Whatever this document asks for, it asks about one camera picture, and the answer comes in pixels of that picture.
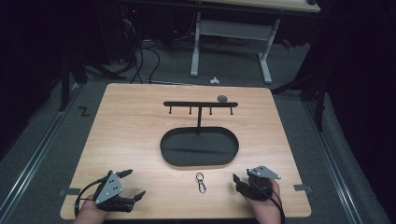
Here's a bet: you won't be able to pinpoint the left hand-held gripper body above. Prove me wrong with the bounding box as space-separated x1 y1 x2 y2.
92 170 135 214

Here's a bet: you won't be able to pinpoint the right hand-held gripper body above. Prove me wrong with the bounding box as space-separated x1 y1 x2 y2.
246 164 282 202

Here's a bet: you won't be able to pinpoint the silver key ring with clasp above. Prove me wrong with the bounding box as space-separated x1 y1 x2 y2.
195 172 207 194

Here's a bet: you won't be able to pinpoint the black key rack with tray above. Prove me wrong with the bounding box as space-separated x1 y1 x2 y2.
159 100 240 168

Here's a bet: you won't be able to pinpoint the person's right hand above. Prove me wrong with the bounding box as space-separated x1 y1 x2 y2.
246 178 283 224

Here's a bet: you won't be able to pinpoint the person's left hand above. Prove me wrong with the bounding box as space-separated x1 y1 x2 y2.
73 193 110 224

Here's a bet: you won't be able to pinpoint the grey tape strip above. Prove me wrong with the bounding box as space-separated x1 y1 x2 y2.
58 187 82 197
293 183 313 192

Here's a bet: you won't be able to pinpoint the black tape floor mark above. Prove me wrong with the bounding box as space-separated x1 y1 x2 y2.
78 105 92 118

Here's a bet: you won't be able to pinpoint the black metal stand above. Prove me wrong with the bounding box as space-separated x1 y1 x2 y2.
271 70 329 133
58 55 127 113

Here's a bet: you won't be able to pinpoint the white-legged desk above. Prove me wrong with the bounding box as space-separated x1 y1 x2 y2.
189 0 322 86

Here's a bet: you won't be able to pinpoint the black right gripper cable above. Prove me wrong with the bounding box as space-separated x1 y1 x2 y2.
252 182 287 224

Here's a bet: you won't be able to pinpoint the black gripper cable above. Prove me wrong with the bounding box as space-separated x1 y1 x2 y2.
73 178 107 218
252 182 287 224

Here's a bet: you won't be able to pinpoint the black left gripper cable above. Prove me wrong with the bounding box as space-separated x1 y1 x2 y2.
73 178 107 218

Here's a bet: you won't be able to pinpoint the metal floor rail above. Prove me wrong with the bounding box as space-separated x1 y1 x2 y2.
0 83 79 219
303 100 364 224

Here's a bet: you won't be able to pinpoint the black floor cables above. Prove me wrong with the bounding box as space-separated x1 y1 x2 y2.
130 39 162 85

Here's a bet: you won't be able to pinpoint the dark computer tower with cables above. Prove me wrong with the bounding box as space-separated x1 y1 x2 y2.
119 5 142 64

